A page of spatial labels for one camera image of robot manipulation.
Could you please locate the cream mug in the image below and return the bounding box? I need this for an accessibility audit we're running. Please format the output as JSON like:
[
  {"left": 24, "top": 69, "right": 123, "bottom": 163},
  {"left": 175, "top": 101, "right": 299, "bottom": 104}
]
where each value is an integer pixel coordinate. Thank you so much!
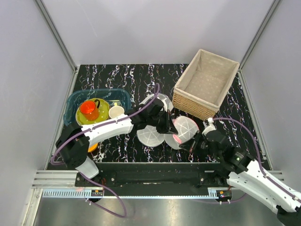
[{"left": 109, "top": 105, "right": 125, "bottom": 119}]

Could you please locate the yellow-green plate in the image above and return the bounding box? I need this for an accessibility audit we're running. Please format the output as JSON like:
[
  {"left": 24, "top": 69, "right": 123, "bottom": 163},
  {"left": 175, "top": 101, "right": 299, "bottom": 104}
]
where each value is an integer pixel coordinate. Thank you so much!
[{"left": 76, "top": 98, "right": 110, "bottom": 125}]

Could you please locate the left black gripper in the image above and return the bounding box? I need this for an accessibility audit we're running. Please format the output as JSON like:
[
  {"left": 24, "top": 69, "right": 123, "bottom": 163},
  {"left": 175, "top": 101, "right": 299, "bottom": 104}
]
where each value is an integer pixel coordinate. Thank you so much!
[{"left": 148, "top": 110, "right": 178, "bottom": 135}]

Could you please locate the wicker basket with liner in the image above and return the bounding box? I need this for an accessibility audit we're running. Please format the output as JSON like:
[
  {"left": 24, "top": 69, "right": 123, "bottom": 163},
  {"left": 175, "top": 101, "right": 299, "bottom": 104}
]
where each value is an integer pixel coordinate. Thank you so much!
[{"left": 172, "top": 49, "right": 240, "bottom": 120}]

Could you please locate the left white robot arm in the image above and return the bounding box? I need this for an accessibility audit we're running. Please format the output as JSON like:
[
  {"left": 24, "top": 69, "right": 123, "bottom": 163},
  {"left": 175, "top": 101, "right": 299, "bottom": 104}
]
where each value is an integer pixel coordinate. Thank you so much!
[{"left": 55, "top": 97, "right": 178, "bottom": 186}]

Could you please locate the pink-trimmed mesh laundry bag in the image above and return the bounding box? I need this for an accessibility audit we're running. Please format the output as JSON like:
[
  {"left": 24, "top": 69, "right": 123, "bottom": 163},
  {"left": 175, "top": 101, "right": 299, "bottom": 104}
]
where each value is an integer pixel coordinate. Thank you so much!
[{"left": 164, "top": 116, "right": 199, "bottom": 150}]

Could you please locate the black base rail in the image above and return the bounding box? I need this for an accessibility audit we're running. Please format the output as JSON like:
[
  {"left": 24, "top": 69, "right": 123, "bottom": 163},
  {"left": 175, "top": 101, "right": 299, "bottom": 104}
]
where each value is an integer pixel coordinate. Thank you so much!
[{"left": 74, "top": 162, "right": 250, "bottom": 197}]

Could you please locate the orange bowl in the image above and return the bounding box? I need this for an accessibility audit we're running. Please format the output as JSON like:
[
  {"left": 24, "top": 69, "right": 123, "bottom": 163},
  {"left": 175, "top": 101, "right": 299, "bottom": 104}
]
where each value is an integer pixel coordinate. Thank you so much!
[{"left": 88, "top": 143, "right": 98, "bottom": 153}]

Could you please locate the teal plastic tub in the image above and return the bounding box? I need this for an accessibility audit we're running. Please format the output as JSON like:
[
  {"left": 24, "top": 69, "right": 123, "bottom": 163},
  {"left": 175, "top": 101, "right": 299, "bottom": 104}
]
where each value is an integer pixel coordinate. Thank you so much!
[{"left": 63, "top": 89, "right": 132, "bottom": 126}]

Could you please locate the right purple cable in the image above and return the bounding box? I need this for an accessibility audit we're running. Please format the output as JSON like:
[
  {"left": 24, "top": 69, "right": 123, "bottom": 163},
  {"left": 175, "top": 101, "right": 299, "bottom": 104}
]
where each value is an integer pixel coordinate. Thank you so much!
[{"left": 213, "top": 117, "right": 301, "bottom": 203}]

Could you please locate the orange mug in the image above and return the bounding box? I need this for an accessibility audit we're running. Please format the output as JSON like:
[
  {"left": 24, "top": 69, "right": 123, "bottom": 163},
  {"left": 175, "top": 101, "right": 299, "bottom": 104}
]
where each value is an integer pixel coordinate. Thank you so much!
[{"left": 79, "top": 100, "right": 100, "bottom": 121}]

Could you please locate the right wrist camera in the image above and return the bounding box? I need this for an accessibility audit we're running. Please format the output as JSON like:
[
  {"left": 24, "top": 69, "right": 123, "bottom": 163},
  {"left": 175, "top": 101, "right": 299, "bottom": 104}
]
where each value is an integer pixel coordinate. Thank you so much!
[{"left": 202, "top": 118, "right": 216, "bottom": 136}]

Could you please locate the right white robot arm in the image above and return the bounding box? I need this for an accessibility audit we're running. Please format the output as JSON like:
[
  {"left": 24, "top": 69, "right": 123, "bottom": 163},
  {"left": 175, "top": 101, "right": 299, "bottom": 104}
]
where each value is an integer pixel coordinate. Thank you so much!
[{"left": 176, "top": 130, "right": 301, "bottom": 226}]

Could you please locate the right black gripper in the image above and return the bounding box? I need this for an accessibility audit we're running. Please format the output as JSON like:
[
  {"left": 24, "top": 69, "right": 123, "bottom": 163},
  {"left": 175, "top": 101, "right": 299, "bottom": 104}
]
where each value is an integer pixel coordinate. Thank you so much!
[{"left": 179, "top": 130, "right": 222, "bottom": 160}]

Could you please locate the grey-trimmed mesh laundry bag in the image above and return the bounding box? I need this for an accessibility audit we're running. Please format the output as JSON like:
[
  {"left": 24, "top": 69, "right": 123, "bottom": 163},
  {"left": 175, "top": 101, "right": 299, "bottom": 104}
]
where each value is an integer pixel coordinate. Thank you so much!
[{"left": 137, "top": 93, "right": 174, "bottom": 147}]

